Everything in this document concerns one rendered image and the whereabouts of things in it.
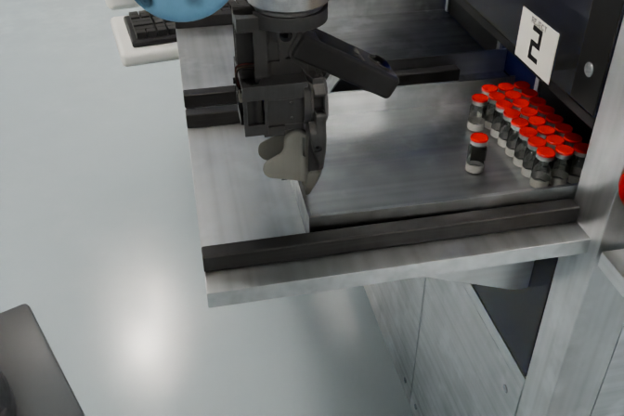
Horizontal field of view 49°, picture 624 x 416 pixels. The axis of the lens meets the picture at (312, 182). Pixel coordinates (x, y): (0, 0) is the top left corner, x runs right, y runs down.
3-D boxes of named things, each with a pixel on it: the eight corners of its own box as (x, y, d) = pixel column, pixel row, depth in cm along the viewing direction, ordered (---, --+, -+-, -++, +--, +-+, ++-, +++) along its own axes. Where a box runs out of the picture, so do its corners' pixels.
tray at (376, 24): (442, 8, 126) (445, -10, 124) (503, 71, 105) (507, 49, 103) (257, 23, 120) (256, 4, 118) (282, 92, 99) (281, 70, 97)
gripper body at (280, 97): (237, 107, 72) (228, -7, 65) (318, 98, 73) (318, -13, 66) (246, 145, 66) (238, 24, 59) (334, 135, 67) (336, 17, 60)
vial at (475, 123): (479, 123, 92) (485, 92, 89) (487, 131, 90) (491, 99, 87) (463, 124, 91) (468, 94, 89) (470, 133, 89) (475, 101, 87)
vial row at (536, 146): (488, 113, 94) (494, 83, 91) (552, 188, 79) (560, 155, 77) (474, 114, 93) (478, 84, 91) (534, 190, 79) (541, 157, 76)
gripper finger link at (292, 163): (262, 197, 74) (258, 123, 69) (316, 190, 75) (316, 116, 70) (266, 214, 72) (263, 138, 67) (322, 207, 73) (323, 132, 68)
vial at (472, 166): (479, 163, 84) (484, 133, 81) (487, 174, 82) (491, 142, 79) (461, 165, 83) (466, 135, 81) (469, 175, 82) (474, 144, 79)
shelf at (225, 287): (432, 9, 131) (433, -1, 130) (654, 243, 75) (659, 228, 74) (175, 30, 123) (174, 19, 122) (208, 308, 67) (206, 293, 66)
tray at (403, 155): (510, 97, 98) (513, 75, 96) (609, 206, 77) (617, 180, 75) (272, 121, 92) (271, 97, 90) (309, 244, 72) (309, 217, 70)
